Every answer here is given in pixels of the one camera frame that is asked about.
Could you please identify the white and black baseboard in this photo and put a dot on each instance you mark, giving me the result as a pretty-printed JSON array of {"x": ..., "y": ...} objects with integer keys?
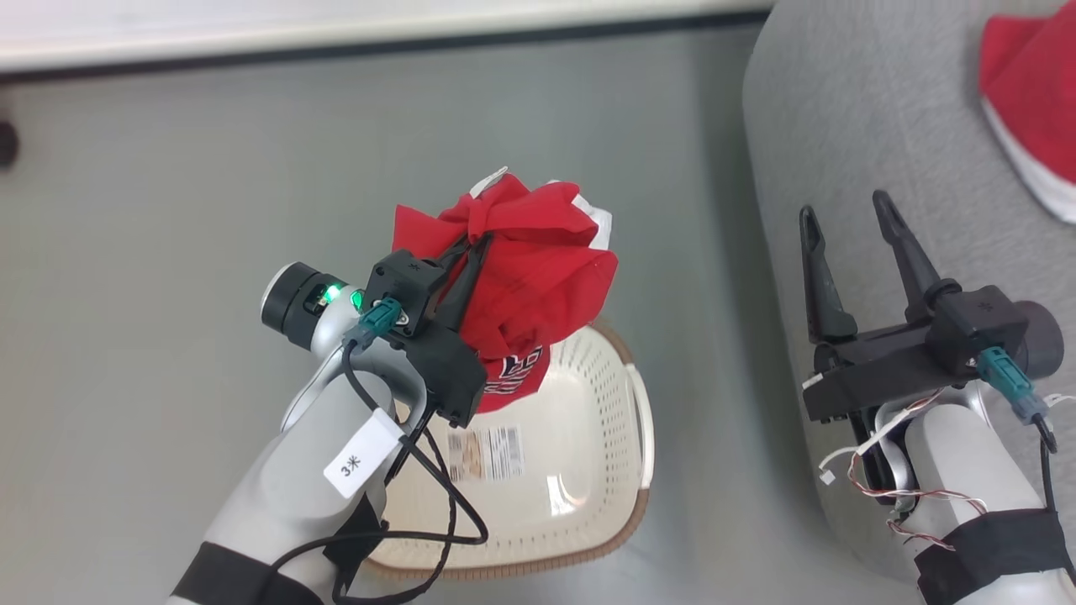
[{"x": 336, "y": 34}]

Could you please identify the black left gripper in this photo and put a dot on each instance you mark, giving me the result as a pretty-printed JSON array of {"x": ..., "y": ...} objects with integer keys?
[{"x": 445, "y": 370}]

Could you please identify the white perforated laundry basket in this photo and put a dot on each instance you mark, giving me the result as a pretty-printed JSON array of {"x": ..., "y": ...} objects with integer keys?
[{"x": 572, "y": 437}]

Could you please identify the red jersey with lettering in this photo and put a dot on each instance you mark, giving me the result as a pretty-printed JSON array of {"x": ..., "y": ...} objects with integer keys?
[{"x": 538, "y": 269}]

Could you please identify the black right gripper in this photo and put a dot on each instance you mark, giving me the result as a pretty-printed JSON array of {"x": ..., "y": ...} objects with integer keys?
[{"x": 883, "y": 370}]

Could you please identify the white paper tag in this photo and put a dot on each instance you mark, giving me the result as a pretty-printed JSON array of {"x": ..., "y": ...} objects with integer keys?
[{"x": 363, "y": 454}]

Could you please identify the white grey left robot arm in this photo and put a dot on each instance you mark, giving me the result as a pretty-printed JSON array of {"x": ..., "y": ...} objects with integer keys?
[{"x": 286, "y": 487}]

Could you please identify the barcode sticker label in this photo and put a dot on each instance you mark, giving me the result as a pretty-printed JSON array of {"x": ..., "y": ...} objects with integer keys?
[{"x": 487, "y": 452}]

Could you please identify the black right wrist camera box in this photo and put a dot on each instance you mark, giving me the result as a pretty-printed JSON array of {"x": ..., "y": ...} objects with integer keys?
[{"x": 979, "y": 328}]

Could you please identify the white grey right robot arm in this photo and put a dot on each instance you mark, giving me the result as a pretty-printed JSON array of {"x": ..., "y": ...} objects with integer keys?
[{"x": 967, "y": 470}]

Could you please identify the grey fabric sofa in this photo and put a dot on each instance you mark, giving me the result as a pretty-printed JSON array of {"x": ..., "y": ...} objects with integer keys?
[{"x": 883, "y": 126}]

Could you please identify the red garment with white hem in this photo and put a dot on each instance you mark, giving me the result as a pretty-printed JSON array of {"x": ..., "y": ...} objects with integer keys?
[{"x": 1038, "y": 101}]

